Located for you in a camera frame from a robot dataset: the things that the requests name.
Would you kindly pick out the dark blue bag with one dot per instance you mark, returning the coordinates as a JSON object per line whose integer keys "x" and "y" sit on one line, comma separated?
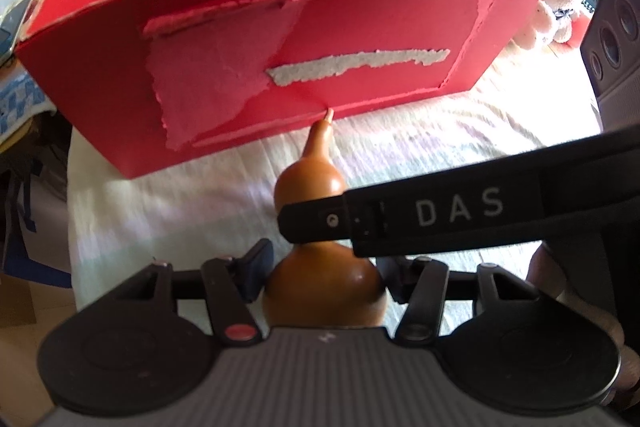
{"x": 30, "y": 217}

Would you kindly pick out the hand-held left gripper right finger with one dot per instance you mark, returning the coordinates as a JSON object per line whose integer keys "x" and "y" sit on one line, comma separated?
{"x": 395, "y": 281}

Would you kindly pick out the white blanket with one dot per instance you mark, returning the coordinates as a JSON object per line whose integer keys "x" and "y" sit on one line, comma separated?
{"x": 425, "y": 147}

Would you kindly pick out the blue checkered cloth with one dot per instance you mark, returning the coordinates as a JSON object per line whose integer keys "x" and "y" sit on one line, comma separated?
{"x": 20, "y": 99}

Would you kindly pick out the brown gourd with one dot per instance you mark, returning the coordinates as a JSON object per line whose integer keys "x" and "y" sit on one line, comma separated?
{"x": 327, "y": 292}

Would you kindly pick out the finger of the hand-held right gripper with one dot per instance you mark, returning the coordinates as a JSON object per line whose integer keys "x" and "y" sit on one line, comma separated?
{"x": 315, "y": 219}

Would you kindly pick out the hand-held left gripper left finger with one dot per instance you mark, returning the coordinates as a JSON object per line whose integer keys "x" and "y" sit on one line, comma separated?
{"x": 256, "y": 272}

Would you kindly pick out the person's right hand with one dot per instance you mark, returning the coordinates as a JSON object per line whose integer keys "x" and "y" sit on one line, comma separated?
{"x": 547, "y": 274}

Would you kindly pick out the red cardboard box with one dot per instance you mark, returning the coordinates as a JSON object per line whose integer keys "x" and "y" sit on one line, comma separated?
{"x": 310, "y": 37}

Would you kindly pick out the brown cardboard box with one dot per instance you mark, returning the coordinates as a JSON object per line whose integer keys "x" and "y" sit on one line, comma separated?
{"x": 15, "y": 302}

